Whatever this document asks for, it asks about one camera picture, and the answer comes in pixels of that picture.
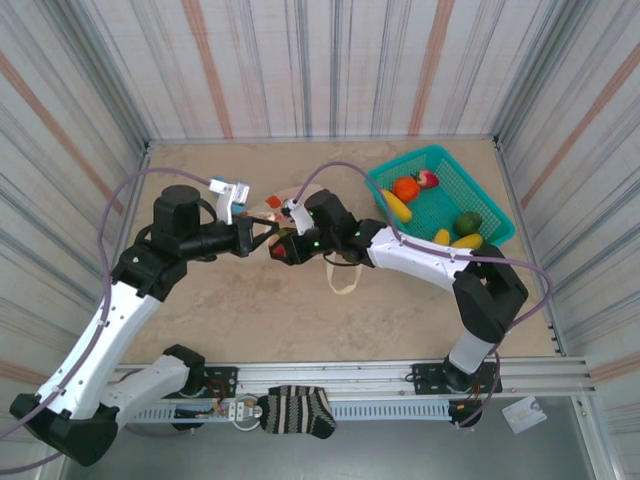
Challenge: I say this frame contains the cream plastic bag orange prints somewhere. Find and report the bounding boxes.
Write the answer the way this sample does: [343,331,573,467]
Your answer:
[247,183,365,296]

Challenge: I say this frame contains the teal plastic basket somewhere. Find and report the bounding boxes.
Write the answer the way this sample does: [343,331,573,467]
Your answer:
[366,144,517,247]

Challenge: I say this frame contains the orange fake orange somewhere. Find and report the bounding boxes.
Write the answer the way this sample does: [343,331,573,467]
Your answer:
[392,177,421,204]

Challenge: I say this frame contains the red white fake apple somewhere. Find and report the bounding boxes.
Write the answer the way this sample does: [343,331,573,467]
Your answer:
[412,168,441,191]

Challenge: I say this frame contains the light green fake fruit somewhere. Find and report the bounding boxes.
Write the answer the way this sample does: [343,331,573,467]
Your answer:
[453,211,484,236]

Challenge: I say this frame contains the black white striped cloth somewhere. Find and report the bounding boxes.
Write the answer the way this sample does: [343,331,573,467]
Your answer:
[257,384,339,441]

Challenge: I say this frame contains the white card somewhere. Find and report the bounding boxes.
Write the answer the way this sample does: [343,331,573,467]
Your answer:
[501,395,547,435]

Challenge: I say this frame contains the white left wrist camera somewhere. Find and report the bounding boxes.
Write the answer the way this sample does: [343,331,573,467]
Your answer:
[208,177,250,226]

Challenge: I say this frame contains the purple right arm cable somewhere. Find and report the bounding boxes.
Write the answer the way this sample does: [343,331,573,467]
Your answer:
[294,162,554,430]

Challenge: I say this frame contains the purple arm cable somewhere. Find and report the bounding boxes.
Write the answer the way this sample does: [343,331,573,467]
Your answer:
[0,167,214,474]
[294,162,554,430]

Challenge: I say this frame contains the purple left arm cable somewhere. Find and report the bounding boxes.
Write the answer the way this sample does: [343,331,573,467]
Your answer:
[0,167,214,474]

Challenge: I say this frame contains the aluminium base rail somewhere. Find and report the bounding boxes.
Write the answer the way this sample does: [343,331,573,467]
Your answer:
[112,355,599,404]

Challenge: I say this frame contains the white round clamp ring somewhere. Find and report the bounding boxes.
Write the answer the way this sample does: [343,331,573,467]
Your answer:
[229,394,264,432]

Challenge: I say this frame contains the white slotted cable duct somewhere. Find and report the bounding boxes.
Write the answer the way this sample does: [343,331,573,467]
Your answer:
[117,402,454,424]

